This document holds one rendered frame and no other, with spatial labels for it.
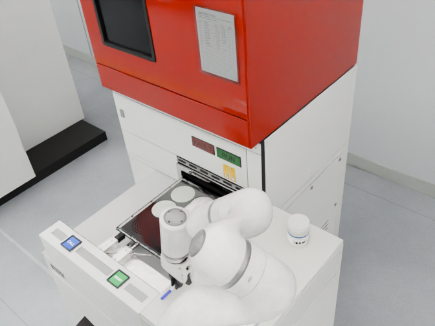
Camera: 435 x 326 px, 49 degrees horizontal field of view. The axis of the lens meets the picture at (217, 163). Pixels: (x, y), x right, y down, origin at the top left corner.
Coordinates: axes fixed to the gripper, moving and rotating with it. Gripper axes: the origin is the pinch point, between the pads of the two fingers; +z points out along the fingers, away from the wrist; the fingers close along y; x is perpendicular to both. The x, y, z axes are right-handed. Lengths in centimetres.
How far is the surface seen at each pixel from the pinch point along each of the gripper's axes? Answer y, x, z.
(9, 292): 120, 17, 121
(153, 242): 23.8, -12.1, 14.4
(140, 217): 37.6, -18.1, 16.7
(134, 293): 9.6, 9.6, 6.3
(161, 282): 9.8, -2.2, 14.0
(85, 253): 35.8, 8.8, 10.6
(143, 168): 70, -49, 34
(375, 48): 28, -197, 14
